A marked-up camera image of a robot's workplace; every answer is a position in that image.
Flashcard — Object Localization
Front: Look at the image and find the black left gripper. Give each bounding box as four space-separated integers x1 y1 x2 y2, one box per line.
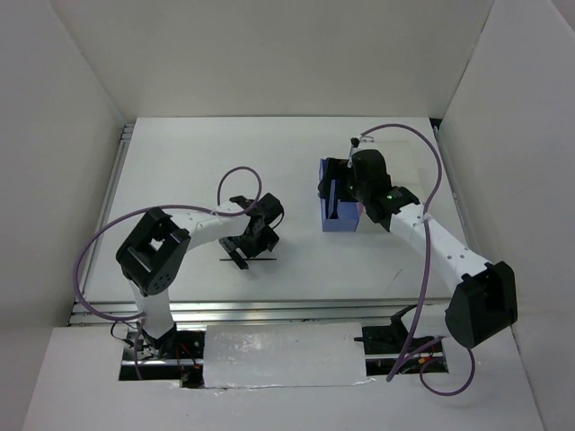
218 225 278 269

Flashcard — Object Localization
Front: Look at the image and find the purple drawer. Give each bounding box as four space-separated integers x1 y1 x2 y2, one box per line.
318 159 360 233

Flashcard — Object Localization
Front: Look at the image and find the thin black eyeliner brush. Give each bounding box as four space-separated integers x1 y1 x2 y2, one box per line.
327 180 339 220

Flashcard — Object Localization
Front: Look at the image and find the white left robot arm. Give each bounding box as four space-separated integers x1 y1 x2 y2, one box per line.
116 193 285 358

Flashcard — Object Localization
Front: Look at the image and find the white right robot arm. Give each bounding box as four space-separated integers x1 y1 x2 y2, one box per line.
318 149 518 348

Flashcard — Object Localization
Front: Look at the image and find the white drawer organizer box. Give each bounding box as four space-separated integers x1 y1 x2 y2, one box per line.
358 141 420 231

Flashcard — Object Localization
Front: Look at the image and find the white foil-taped cover panel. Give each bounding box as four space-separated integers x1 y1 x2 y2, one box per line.
203 322 367 389

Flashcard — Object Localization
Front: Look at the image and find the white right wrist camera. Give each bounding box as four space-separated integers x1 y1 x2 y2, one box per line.
347 136 376 168

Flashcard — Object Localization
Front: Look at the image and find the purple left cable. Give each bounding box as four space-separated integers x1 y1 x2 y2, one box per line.
74 166 263 382

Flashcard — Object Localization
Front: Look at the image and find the aluminium frame rail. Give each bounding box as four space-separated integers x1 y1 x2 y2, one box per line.
69 299 450 325

